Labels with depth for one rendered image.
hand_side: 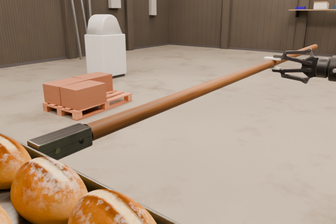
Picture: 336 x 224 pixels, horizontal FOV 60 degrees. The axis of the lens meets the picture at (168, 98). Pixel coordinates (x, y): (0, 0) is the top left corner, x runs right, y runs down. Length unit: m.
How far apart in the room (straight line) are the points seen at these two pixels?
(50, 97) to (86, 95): 0.60
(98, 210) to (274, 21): 11.43
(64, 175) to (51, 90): 4.13
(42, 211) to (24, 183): 0.04
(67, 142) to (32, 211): 0.16
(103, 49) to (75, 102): 2.44
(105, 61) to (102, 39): 0.46
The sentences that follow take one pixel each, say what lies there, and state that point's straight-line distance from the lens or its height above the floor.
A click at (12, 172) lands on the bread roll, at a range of 0.39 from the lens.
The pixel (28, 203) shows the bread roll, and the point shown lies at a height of 1.21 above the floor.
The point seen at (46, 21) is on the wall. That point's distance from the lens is 9.48.
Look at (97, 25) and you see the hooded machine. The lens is 6.45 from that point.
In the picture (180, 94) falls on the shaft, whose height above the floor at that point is 1.21.
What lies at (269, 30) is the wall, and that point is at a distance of 11.65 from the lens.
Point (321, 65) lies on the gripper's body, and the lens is 1.17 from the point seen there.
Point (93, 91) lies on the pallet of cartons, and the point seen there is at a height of 0.34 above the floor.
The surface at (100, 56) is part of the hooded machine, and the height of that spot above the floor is 0.52.
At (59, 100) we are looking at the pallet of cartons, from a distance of 4.35.
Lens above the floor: 1.38
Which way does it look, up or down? 16 degrees down
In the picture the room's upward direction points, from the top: straight up
